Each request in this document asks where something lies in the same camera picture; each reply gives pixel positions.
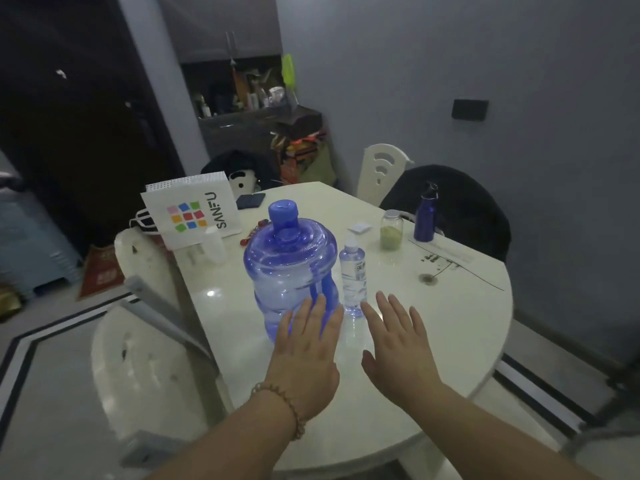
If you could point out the person's left hand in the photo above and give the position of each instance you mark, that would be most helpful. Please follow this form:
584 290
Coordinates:
305 367

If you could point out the person's right hand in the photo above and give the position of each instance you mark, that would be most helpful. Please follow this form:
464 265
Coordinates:
400 357

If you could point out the person's right middle finger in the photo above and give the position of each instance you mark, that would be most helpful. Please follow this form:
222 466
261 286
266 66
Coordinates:
387 312

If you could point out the person's left middle finger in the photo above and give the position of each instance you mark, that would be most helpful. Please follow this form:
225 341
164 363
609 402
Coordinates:
316 317

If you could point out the person's right thumb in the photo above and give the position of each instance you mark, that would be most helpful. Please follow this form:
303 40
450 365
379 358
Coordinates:
369 367

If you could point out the person's left little finger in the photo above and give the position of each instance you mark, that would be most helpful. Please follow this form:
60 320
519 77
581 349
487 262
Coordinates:
284 328

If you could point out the person's right little finger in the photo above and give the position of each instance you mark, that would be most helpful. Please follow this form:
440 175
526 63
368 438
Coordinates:
417 325

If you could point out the person's right forearm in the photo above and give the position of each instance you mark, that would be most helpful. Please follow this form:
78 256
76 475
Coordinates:
490 434

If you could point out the person's left forearm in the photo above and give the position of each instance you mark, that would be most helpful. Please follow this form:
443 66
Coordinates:
225 439

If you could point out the clear pump bottle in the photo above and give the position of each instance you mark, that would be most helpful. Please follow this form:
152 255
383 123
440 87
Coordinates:
353 279

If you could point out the blue plastic water jug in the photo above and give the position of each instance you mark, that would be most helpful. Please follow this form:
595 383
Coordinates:
290 264

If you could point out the glass jar with green powder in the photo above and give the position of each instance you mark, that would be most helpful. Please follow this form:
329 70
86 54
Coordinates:
392 232

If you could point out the small white box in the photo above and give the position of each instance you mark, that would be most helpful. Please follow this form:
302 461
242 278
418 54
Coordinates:
360 227

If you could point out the blue metal water bottle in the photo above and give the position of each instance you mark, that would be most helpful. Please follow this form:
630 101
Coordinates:
426 217

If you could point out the translucent white cup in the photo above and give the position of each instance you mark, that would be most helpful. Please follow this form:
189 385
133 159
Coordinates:
214 244

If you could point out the black jacket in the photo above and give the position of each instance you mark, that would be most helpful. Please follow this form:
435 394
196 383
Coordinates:
460 209

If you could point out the dark phone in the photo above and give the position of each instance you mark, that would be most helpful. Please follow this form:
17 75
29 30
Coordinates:
250 200

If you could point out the white plain chair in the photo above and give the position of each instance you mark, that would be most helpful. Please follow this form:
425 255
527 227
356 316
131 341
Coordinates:
145 344

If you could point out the white chair with carved back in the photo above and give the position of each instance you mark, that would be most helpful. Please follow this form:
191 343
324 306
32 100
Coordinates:
377 169

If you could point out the white paper shopping bag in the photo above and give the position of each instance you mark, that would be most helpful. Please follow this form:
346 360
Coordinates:
192 212

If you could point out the colourful orange green bag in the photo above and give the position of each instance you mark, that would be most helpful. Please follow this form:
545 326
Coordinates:
305 157

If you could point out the black bag with white face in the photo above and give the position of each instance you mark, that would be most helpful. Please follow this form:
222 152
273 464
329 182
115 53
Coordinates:
237 167

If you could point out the red floor mat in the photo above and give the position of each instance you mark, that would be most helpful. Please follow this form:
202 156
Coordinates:
102 272

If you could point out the dark cluttered cabinet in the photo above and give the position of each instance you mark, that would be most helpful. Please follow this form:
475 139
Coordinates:
245 114

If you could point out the green fly swatter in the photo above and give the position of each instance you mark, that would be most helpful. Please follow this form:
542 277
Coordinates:
288 72

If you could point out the dark door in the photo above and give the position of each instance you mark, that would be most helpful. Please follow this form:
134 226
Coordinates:
75 119

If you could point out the black wall switch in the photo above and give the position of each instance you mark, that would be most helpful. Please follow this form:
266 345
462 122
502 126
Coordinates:
470 109

